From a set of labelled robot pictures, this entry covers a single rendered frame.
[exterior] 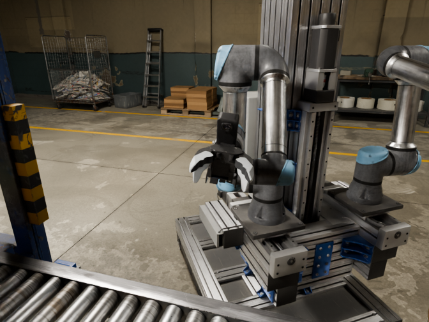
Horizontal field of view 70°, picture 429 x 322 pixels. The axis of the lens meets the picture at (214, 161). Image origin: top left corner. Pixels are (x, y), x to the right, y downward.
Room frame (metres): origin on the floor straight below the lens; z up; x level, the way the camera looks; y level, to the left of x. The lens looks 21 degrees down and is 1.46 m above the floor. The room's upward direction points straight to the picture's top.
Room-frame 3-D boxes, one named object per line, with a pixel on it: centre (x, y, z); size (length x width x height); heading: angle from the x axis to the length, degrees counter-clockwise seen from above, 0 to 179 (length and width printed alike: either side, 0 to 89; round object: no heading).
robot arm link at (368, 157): (1.24, -0.68, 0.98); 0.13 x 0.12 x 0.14; 100
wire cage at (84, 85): (7.75, 3.30, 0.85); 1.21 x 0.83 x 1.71; 74
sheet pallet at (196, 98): (7.18, 0.54, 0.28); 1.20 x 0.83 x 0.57; 74
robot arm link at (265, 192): (1.08, -0.20, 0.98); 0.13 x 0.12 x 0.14; 83
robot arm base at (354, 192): (1.24, -0.68, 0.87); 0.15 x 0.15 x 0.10
